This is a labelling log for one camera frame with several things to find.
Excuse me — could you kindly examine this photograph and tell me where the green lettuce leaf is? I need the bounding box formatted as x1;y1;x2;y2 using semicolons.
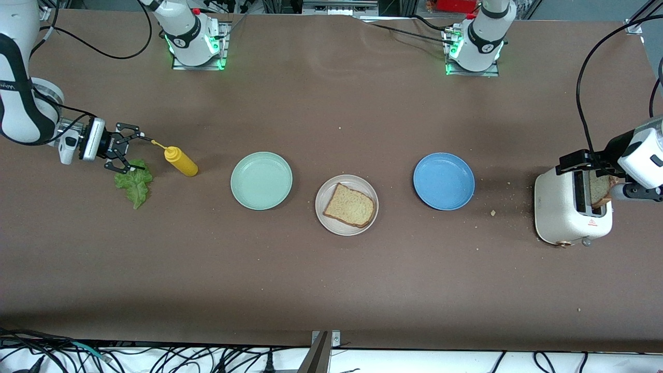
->
114;159;154;210

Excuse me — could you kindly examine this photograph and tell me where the brown bread slice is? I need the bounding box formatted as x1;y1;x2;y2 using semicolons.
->
589;170;621;209
323;182;376;229

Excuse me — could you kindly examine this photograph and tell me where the yellow mustard squeeze bottle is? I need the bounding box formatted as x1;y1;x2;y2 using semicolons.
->
151;139;199;178

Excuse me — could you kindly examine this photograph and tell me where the blue plate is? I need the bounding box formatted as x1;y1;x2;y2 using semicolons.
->
413;152;476;211

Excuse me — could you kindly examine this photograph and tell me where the mint green plate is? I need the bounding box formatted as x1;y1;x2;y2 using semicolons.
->
230;151;294;211

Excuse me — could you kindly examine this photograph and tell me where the beige plate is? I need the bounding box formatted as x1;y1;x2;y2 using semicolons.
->
314;174;380;237

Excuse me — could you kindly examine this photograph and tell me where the white toaster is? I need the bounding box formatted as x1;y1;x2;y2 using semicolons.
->
534;167;613;248

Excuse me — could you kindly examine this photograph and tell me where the aluminium corner profile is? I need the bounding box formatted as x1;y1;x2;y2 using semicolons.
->
624;0;663;36

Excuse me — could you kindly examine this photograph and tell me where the red box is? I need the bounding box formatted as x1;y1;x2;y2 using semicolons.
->
427;0;480;13

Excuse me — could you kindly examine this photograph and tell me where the grey metal beam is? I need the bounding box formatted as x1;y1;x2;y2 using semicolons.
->
297;332;332;373

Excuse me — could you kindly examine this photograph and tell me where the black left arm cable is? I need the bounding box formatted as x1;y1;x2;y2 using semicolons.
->
576;13;663;154

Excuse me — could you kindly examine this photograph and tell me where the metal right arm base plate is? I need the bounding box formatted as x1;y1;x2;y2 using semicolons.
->
171;21;229;71

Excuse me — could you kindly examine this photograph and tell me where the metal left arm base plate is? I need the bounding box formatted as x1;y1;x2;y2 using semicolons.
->
444;28;500;77

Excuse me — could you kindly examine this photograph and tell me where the teal cable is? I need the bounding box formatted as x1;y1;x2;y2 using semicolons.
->
71;341;112;362

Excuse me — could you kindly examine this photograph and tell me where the looped black floor cable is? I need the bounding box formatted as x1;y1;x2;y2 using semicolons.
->
534;351;557;373

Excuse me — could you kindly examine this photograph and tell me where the black cable tangle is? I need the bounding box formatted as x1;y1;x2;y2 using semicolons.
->
0;327;311;373

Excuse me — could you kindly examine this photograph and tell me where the black base cable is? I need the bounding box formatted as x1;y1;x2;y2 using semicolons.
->
357;15;456;46

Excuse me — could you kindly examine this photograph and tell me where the aluminium frame crossbar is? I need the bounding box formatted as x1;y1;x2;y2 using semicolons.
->
302;0;380;16

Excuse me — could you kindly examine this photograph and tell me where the silver table edge bracket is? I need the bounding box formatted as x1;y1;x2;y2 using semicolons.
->
311;330;341;349

